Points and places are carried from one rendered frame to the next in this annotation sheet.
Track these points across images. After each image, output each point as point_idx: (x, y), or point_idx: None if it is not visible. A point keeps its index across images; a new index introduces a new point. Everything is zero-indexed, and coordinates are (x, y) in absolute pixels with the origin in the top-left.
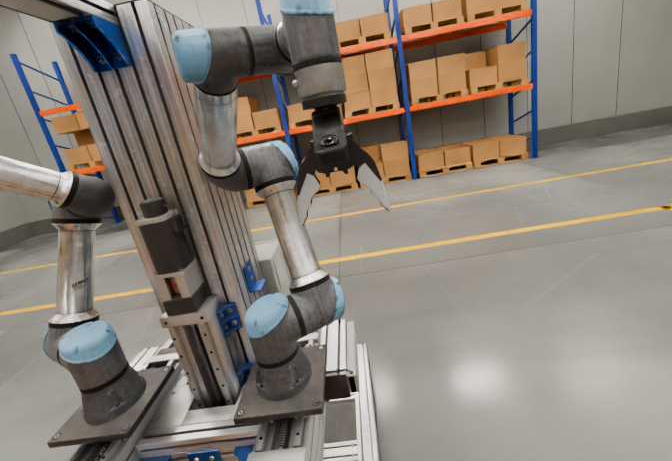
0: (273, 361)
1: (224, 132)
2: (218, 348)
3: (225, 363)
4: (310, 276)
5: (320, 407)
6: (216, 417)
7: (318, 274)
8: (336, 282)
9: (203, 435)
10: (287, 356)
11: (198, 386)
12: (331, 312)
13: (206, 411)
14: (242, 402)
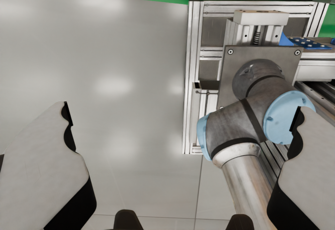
0: (273, 78)
1: None
2: (327, 112)
3: (314, 103)
4: (235, 153)
5: (227, 47)
6: (312, 69)
7: (225, 155)
8: (203, 147)
9: (322, 54)
10: (258, 82)
11: (334, 93)
12: (212, 116)
13: (321, 75)
14: (295, 62)
